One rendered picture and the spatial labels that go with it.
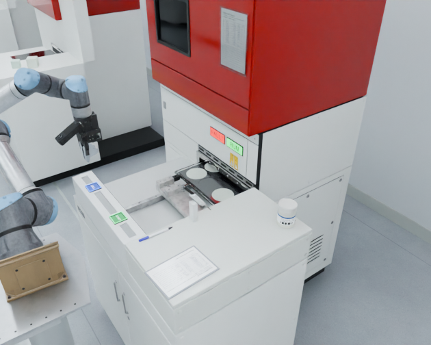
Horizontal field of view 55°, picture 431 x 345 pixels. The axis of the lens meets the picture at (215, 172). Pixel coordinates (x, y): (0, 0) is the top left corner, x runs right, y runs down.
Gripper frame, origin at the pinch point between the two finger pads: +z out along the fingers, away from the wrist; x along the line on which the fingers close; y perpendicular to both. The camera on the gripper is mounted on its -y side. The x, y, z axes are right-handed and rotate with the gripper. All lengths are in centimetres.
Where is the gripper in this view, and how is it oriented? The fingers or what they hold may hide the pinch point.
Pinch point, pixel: (85, 159)
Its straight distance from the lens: 181.8
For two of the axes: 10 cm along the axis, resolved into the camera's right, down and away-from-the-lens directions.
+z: 0.0, 8.4, 5.5
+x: -5.8, -4.4, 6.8
